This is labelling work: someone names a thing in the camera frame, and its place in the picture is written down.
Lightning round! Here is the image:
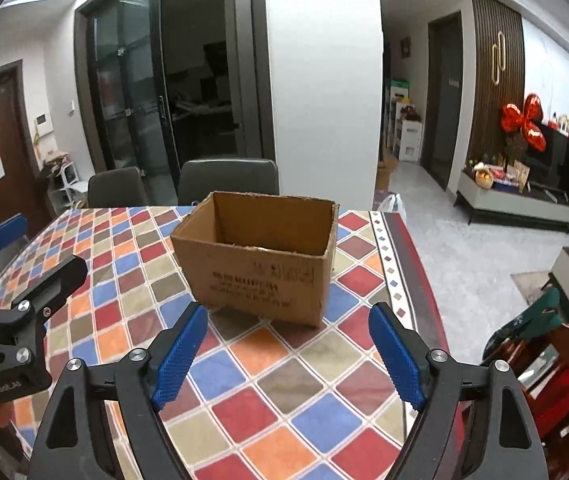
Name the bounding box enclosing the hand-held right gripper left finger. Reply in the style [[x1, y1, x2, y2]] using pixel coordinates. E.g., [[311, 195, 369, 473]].
[[28, 301, 208, 480]]

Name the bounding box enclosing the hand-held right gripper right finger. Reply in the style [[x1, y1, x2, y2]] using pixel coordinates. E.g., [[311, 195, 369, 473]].
[[367, 301, 548, 480]]

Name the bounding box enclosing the cardboard box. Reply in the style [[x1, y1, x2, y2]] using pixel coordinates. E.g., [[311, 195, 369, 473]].
[[170, 190, 340, 330]]

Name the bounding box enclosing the brown entrance door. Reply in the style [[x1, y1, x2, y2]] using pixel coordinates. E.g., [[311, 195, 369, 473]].
[[0, 60, 45, 241]]

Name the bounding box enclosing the white shelf rack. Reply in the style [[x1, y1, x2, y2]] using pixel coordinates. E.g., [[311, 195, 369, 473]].
[[39, 152, 90, 211]]

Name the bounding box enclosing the small dark grey chair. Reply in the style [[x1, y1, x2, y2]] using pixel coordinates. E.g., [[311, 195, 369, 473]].
[[87, 166, 145, 208]]

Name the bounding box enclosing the grey floor rug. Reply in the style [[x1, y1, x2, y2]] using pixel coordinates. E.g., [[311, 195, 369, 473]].
[[509, 270, 550, 306]]

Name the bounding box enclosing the white plastic bag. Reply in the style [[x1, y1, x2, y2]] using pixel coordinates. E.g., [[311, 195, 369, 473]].
[[375, 192, 408, 221]]

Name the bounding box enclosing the green cloth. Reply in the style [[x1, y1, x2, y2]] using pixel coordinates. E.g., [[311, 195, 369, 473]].
[[509, 287, 569, 341]]

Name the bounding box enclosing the wide dark grey chair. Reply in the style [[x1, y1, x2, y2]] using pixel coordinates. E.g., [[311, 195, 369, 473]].
[[178, 158, 280, 207]]

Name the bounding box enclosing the low white tv bench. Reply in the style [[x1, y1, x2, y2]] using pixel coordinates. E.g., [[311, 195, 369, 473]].
[[455, 167, 569, 233]]

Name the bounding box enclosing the black sliding glass door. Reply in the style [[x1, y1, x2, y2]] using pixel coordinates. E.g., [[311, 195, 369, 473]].
[[74, 0, 270, 206]]

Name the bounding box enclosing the white carton box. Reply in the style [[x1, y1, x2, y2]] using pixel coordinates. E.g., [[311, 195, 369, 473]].
[[399, 120, 423, 163]]

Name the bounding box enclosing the brown paper bag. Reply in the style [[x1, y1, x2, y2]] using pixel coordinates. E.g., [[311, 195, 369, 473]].
[[512, 160, 530, 193]]

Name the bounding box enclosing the tall white hallway shelf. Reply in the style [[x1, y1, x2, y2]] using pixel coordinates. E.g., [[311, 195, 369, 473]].
[[385, 77, 410, 158]]

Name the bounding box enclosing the dark wooden room door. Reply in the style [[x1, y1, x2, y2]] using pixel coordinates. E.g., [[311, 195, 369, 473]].
[[427, 10, 464, 191]]

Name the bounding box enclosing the red foil bow balloon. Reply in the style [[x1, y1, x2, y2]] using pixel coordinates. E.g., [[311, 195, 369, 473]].
[[501, 92, 548, 153]]

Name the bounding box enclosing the dark slatted wall panel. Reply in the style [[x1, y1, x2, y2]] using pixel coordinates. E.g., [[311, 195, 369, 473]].
[[469, 0, 525, 171]]

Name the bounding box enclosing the gold wall decoration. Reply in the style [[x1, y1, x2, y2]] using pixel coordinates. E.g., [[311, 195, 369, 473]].
[[491, 31, 508, 86]]

